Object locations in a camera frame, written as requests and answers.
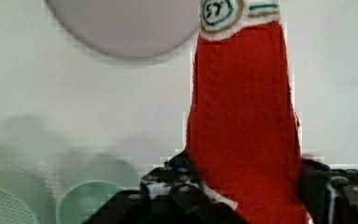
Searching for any lilac round plate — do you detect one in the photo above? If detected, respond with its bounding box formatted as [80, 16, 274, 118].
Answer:
[45, 0, 200, 60]

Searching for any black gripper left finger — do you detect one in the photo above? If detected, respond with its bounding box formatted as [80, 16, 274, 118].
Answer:
[83, 150, 248, 224]

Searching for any red felt ketchup bottle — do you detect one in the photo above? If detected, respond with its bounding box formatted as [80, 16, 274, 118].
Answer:
[186, 0, 309, 224]

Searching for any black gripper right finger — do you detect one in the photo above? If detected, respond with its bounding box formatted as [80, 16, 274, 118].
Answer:
[300, 159, 358, 224]

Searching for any green pot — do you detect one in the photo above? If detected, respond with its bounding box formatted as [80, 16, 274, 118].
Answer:
[56, 155, 139, 224]

